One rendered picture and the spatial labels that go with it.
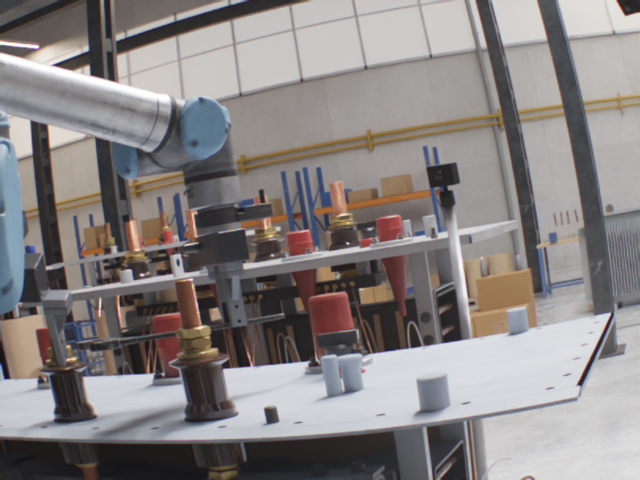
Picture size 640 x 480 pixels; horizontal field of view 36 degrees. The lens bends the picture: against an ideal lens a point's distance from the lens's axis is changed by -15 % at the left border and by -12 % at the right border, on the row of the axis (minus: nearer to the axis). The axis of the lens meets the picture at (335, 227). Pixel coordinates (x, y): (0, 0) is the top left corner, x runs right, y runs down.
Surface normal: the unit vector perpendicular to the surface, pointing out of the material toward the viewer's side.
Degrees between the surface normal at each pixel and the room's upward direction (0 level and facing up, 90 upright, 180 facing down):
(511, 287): 90
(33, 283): 114
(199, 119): 92
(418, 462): 90
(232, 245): 90
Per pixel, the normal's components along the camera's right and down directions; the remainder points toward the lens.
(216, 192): 0.19, -0.04
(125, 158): -0.81, 0.13
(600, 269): -0.33, 0.05
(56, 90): 0.62, -0.02
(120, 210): 0.93, -0.15
